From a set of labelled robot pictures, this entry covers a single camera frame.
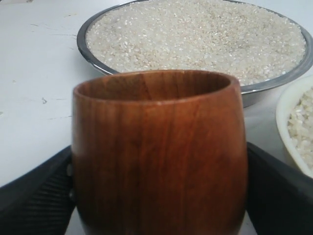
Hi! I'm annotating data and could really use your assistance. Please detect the cream bowl of rice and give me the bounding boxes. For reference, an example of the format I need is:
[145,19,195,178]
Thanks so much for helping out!
[276,76,313,177]

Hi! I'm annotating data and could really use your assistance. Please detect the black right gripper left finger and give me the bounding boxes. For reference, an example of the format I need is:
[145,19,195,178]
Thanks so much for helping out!
[0,146,75,235]

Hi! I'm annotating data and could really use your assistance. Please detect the brown wooden cup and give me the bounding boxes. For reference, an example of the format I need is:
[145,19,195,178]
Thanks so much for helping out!
[71,70,248,235]

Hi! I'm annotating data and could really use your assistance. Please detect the steel plate of rice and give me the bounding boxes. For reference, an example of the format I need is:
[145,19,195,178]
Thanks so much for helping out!
[77,0,313,107]

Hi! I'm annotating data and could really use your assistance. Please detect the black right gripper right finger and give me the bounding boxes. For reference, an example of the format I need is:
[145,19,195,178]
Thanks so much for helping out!
[246,142,313,235]

